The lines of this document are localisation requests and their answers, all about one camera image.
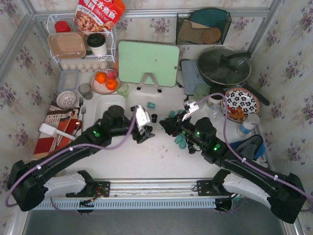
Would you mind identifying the metal cutting board stand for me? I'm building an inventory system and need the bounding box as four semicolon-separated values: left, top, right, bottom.
136;72;162;94

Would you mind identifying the green cutting board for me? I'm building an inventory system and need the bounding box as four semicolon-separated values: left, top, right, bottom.
118;41;179;87

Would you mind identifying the green glass cup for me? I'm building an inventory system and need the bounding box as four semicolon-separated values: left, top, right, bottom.
194;84;210;101
117;83;129;98

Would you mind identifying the white cup black lid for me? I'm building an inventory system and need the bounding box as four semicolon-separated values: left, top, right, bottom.
87;33;107;56

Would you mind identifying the pink fruit plate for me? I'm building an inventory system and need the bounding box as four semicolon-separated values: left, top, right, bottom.
89;69;122;94

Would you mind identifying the grey glass cup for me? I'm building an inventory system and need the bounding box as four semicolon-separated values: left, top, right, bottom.
78;83;93;100

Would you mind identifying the clear plastic bottle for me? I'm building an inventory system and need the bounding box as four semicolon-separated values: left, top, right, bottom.
210;104;224;121

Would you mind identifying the white storage basket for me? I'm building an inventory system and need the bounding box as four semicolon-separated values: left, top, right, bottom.
94;94;126;121

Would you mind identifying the teal plate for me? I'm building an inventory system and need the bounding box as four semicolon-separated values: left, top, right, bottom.
190;8;227;29

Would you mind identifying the beige food container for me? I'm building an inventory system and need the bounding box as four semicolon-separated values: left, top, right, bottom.
48;31;87;59

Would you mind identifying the clear blue-rimmed container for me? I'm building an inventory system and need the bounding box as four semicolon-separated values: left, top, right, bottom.
57;70;79;93

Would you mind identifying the cork round coaster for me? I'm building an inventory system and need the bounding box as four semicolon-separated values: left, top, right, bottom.
201;27;222;44

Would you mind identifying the orange tangerine right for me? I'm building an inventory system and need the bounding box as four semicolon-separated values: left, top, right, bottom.
105;78;118;91

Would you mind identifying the egg carton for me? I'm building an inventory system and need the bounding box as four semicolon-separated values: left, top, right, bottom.
60;61;110;72

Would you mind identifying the orange tangerine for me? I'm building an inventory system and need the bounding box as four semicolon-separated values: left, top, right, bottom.
105;78;118;91
95;71;107;84

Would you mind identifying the black frying pan with lid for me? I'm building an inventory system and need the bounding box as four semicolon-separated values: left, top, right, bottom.
197;47;270;106

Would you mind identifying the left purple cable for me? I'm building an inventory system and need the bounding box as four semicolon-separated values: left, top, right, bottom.
4;107;137;216

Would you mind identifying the purple cable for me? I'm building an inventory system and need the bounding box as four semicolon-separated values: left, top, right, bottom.
193;93;313;213
4;107;137;216

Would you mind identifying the orange tangerine left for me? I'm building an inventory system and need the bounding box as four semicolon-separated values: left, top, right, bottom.
95;71;107;84

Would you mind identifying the floral patterned plate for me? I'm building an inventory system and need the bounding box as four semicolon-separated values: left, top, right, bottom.
221;88;260;123

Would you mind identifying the white wire rack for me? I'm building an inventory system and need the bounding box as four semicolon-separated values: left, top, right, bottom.
46;13;117;64

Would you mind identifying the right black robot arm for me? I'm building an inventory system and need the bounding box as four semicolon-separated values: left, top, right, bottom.
159;110;306;224

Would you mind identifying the black mesh organizer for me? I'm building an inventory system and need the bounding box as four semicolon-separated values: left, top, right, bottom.
176;11;232;45

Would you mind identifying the silver fork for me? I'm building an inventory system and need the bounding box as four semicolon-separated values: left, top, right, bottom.
81;105;87;131

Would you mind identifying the white lattice bowl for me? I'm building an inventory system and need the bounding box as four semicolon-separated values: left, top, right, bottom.
56;91;76;109

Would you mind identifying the green glass cup left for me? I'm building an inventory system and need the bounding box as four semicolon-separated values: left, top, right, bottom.
117;83;129;98

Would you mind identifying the black coffee capsule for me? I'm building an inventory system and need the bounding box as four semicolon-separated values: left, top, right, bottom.
188;146;196;154
151;114;158;123

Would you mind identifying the dark fork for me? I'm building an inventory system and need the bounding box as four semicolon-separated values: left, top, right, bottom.
79;96;84;114

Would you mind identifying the black lidded jar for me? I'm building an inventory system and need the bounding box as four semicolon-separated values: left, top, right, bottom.
207;95;223;108

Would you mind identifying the white spatula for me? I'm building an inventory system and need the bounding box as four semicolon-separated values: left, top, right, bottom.
39;123;76;140

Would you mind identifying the green glass cup right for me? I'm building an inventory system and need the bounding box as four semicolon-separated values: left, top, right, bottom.
194;84;210;101

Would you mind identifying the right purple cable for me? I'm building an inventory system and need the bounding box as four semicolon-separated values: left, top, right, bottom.
193;93;313;213

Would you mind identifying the blue grey cloth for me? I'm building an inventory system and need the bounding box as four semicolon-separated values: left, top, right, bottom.
230;135;265;160

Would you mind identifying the white salt bottle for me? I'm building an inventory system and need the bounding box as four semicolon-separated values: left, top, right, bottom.
237;114;260;137

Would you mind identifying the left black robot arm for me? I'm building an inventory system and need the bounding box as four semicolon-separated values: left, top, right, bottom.
5;105;154;212

